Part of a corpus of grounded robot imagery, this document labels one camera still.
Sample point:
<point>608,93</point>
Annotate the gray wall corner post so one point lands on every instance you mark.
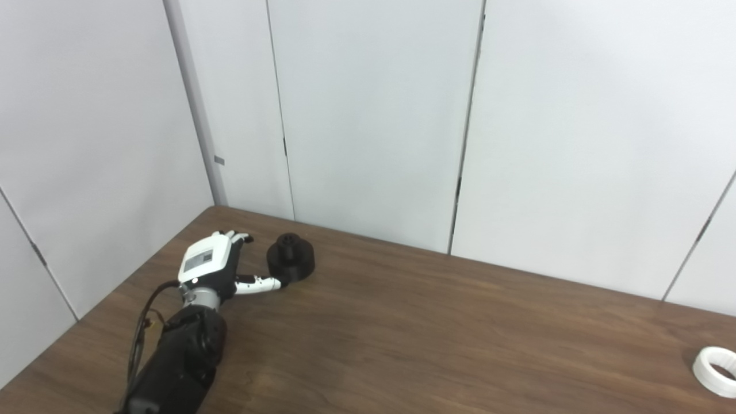
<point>198,115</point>

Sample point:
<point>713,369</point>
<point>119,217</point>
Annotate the round black part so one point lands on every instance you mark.
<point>293,259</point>

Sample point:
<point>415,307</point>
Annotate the white and black left hand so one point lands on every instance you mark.
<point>204,259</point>

